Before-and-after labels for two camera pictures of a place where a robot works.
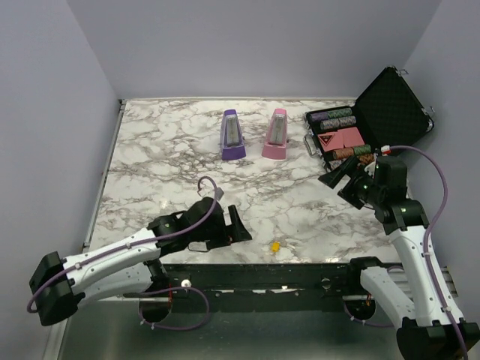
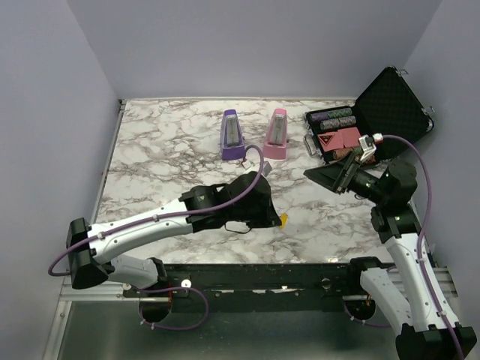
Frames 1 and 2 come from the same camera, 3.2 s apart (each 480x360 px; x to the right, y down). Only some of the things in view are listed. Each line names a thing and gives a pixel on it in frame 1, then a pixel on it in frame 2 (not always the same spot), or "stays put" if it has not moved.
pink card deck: x=352 y=137 stays put
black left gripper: x=236 y=232 to x=269 y=218
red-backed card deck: x=331 y=140 stays put
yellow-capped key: x=275 y=246 to x=283 y=219
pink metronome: x=275 y=147 stays put
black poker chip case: x=389 y=112 stays put
